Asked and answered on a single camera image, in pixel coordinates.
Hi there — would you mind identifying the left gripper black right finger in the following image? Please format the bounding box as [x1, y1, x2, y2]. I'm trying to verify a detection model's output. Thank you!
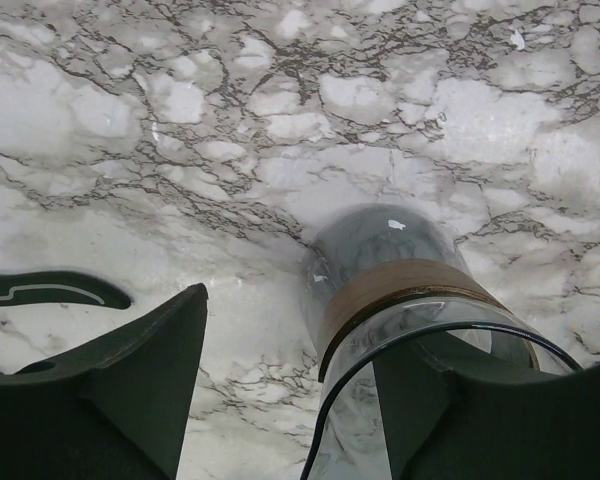
[373, 344, 600, 479]

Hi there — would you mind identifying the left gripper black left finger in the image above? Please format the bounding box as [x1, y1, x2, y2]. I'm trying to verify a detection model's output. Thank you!
[0, 284, 208, 479]

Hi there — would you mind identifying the clear grey glass carafe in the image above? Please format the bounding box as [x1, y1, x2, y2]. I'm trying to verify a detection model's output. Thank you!
[301, 204, 578, 479]

